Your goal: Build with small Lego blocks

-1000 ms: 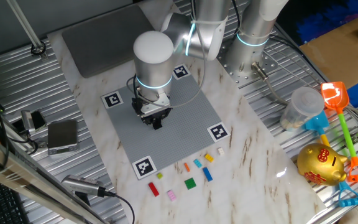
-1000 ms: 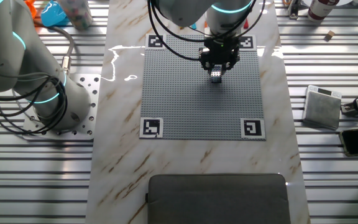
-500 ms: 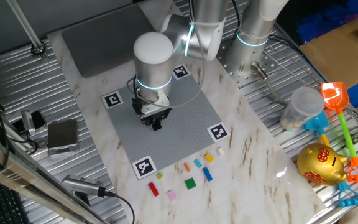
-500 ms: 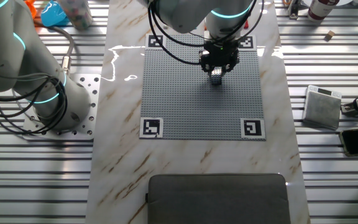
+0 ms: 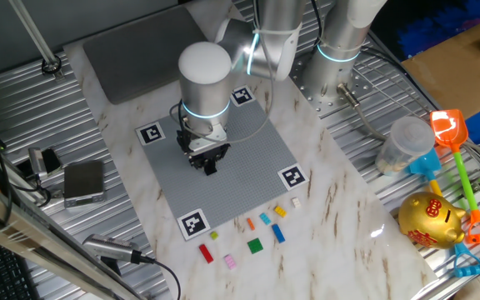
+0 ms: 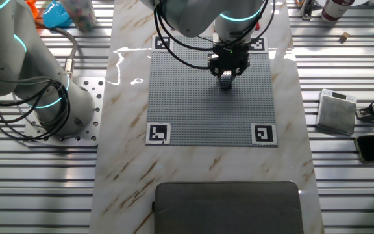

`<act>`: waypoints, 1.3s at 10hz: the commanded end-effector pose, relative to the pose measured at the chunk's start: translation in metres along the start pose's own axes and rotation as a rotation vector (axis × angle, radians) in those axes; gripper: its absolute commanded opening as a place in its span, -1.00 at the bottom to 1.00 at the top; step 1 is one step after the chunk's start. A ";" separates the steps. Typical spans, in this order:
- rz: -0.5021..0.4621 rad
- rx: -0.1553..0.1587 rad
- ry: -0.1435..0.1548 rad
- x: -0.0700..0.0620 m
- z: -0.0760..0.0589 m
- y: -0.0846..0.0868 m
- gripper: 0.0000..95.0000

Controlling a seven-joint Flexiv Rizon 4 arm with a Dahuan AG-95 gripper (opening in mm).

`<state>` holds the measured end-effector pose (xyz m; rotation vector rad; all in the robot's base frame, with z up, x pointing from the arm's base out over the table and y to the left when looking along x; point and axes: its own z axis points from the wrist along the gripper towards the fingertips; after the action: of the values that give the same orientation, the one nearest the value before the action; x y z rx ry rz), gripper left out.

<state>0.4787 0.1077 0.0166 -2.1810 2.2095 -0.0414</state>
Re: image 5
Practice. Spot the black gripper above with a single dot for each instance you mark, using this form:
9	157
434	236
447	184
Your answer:
206	153

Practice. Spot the black Lego plate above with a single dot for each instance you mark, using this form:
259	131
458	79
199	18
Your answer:
211	168

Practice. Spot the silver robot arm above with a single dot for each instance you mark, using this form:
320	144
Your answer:
204	83

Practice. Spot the grey Lego baseplate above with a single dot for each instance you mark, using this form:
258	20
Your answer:
248	166

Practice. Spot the small lime Lego brick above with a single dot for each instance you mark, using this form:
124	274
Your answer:
214	235

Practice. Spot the small orange Lego brick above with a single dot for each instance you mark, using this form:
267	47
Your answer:
251	224

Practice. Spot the cyan Lego brick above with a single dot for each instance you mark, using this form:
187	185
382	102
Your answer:
265	218

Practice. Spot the yellow Lego brick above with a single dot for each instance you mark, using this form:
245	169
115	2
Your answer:
280	211

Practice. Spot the red Lego brick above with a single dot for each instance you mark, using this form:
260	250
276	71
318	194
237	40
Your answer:
206	253

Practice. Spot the green square Lego plate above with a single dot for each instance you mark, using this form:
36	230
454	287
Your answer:
255	246

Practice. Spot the white Lego brick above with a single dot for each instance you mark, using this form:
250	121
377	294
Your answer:
296	203

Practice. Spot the blue Lego brick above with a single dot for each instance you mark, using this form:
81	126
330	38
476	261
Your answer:
278	233

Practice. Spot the pink Lego brick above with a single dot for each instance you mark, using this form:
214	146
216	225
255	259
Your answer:
230	261

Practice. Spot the black white marker tag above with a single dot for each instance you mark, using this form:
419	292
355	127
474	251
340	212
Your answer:
242	96
150	133
193	224
293	177

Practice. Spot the silver digital scale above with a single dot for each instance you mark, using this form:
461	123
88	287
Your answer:
83	183

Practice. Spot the grey fabric pad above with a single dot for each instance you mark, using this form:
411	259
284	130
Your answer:
140	54

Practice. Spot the silver cylindrical device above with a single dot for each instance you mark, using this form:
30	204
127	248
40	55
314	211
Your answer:
111	248

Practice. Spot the clear plastic jar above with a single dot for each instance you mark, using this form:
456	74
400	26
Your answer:
406	146

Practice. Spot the blue toy shovel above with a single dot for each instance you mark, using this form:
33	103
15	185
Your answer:
425	164

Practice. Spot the metal pole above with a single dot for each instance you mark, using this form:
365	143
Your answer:
31	33

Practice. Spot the gold piggy bank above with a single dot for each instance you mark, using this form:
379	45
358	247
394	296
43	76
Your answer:
429	221

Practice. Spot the orange toy shovel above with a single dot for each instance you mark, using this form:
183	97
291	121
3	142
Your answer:
448	129

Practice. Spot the cardboard box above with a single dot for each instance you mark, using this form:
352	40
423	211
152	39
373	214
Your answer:
452	75

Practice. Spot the blue fuzzy fabric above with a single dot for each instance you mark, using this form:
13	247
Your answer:
431	29

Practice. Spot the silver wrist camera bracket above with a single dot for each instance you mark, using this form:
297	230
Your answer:
204	141

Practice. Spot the silver camera on mount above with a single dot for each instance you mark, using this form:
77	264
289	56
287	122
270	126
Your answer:
42	161

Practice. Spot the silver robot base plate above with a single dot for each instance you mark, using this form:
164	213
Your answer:
361	83

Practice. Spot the aluminium frame bar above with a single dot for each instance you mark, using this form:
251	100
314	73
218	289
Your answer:
15	216

